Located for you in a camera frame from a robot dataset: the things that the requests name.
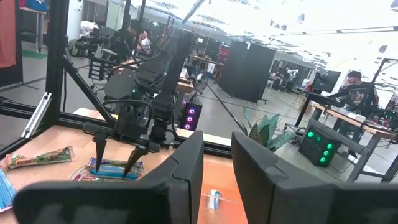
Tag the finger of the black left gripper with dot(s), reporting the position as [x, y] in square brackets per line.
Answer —
[135, 157]
[100, 146]

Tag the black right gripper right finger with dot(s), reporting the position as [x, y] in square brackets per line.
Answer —
[273, 196]

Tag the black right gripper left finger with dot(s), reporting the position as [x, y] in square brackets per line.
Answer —
[174, 193]

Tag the blue and orange granola bar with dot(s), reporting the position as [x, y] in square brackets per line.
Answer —
[113, 171]

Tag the green and brown granola bar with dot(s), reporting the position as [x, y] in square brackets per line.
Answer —
[40, 157]

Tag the long light blue granola bar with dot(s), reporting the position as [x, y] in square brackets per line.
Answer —
[6, 193]

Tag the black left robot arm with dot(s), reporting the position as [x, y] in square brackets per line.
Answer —
[177, 77]

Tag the orange plastic tray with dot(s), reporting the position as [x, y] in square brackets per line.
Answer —
[224, 180]

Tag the black computer tower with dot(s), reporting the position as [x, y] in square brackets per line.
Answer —
[191, 119]

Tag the green potted plant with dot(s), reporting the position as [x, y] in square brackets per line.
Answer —
[267, 133]

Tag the small wooden table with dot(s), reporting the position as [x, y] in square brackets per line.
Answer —
[186, 86]

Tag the black box with green lights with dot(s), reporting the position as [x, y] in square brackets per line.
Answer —
[317, 146]

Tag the seated person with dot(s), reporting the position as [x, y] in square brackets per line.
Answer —
[132, 34]

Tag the long wooden table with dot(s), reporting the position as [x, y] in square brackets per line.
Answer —
[351, 119]

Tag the black partition cabinet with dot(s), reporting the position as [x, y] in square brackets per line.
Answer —
[245, 71]

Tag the black monitor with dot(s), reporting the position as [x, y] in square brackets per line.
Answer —
[329, 81]

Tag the person at long table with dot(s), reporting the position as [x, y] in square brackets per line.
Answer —
[357, 93]

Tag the orange curtain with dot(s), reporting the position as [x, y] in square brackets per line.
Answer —
[7, 31]

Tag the silver aluminium bracket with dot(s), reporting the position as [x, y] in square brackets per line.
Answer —
[37, 115]

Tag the black aluminium table frame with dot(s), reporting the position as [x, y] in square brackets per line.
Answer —
[57, 46]

